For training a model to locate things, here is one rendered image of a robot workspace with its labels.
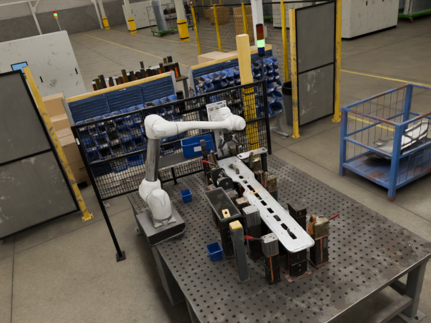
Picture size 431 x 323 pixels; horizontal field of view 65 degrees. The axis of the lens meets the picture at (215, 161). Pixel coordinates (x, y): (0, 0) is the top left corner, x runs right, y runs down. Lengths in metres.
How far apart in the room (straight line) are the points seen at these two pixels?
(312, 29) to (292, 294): 4.20
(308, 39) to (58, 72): 5.88
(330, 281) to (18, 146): 3.48
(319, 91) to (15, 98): 4.37
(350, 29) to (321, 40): 7.63
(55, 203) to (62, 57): 5.00
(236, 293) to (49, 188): 2.95
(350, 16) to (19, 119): 11.24
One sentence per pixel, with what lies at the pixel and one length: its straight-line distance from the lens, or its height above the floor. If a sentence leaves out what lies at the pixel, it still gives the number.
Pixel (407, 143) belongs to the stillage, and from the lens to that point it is 4.56.
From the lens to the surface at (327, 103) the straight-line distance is 6.19.
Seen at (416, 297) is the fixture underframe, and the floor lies 0.24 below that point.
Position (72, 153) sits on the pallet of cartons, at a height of 0.59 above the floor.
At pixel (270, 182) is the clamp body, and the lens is 2.74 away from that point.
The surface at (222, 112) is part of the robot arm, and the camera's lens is 2.78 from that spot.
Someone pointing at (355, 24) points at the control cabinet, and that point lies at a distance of 13.54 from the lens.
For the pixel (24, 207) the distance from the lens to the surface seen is 4.69.
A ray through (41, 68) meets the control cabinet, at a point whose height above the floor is 1.32.
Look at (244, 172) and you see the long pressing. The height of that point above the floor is 1.00.
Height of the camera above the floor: 2.47
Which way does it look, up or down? 28 degrees down
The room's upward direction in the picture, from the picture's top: 10 degrees counter-clockwise
